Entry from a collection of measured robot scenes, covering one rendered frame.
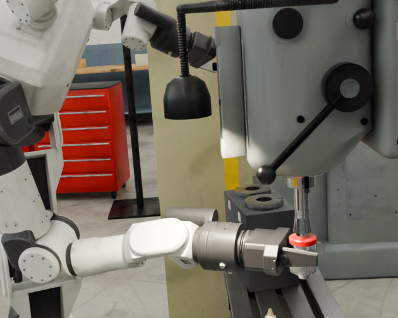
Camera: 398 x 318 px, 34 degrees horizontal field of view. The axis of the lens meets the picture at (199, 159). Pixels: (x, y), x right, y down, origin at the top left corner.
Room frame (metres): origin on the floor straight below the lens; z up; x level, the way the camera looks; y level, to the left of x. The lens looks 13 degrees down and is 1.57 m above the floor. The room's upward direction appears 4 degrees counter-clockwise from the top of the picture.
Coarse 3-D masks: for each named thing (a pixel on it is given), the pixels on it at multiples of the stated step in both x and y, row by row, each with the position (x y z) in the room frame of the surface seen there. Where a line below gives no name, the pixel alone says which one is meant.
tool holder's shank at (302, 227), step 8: (296, 192) 1.03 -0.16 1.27; (304, 192) 1.02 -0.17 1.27; (296, 200) 1.03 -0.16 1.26; (304, 200) 1.02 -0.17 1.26; (296, 208) 1.03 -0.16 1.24; (304, 208) 1.02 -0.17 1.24; (296, 216) 1.03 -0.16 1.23; (304, 216) 1.02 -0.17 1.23; (296, 224) 1.03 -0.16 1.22; (304, 224) 1.02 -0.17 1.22; (296, 232) 1.03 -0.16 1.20; (304, 232) 1.02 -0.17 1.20
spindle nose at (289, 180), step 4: (288, 180) 1.03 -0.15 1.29; (300, 180) 1.01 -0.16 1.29; (312, 180) 1.02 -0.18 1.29; (288, 184) 1.03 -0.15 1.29; (292, 184) 1.02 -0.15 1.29; (300, 184) 1.01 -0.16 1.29; (312, 184) 1.02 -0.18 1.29; (292, 188) 1.02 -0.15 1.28; (296, 188) 1.01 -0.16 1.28; (300, 188) 1.01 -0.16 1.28; (304, 188) 1.01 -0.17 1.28
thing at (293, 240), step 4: (292, 236) 1.04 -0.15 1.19; (312, 236) 1.03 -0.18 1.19; (292, 240) 1.02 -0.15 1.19; (296, 240) 1.02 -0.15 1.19; (300, 240) 1.02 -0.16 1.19; (304, 240) 1.02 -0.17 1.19; (308, 240) 1.01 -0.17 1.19; (312, 240) 1.02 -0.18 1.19; (316, 240) 1.03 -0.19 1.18; (292, 244) 1.02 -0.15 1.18; (296, 244) 1.02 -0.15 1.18; (300, 244) 1.01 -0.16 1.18; (304, 244) 1.01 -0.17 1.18; (308, 244) 1.01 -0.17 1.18; (312, 244) 1.02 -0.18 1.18
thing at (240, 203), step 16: (224, 192) 1.56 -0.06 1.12; (240, 192) 1.49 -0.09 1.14; (256, 192) 1.48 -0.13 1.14; (272, 192) 1.52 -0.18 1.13; (240, 208) 1.41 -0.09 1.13; (256, 208) 1.39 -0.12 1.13; (272, 208) 1.38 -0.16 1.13; (288, 208) 1.39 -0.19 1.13; (256, 224) 1.36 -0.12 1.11; (272, 224) 1.37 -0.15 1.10; (288, 224) 1.37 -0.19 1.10; (256, 272) 1.36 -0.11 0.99; (288, 272) 1.37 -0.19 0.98; (256, 288) 1.36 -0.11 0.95; (272, 288) 1.37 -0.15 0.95
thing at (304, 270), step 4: (316, 244) 1.03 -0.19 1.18; (292, 248) 1.02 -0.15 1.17; (296, 248) 1.02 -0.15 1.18; (300, 248) 1.01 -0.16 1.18; (304, 248) 1.01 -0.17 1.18; (308, 248) 1.01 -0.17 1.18; (312, 248) 1.02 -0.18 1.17; (316, 248) 1.03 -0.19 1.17; (316, 252) 1.03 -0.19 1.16; (292, 268) 1.02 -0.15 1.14; (296, 268) 1.02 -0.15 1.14; (300, 268) 1.01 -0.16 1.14; (304, 268) 1.01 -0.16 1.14; (308, 268) 1.01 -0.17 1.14; (312, 268) 1.02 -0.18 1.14; (316, 268) 1.02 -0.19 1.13; (292, 272) 1.02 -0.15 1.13; (296, 272) 1.02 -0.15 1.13; (300, 272) 1.01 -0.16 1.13; (304, 272) 1.01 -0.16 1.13; (308, 272) 1.01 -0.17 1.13; (312, 272) 1.02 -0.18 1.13
